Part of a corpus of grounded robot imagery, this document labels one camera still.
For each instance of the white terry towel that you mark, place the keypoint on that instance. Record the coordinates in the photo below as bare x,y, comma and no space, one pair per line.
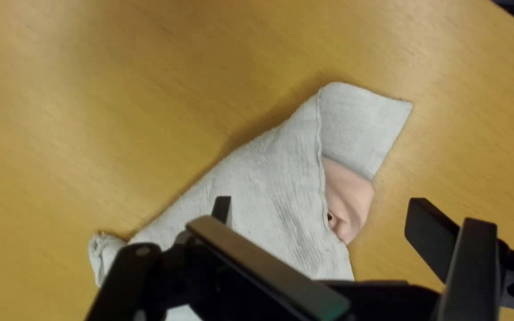
280,189

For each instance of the pink shirt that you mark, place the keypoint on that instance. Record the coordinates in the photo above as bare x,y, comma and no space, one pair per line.
348,205

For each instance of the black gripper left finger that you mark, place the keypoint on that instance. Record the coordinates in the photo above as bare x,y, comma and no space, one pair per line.
250,268

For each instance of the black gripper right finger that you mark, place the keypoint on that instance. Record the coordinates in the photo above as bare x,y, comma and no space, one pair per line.
471,260

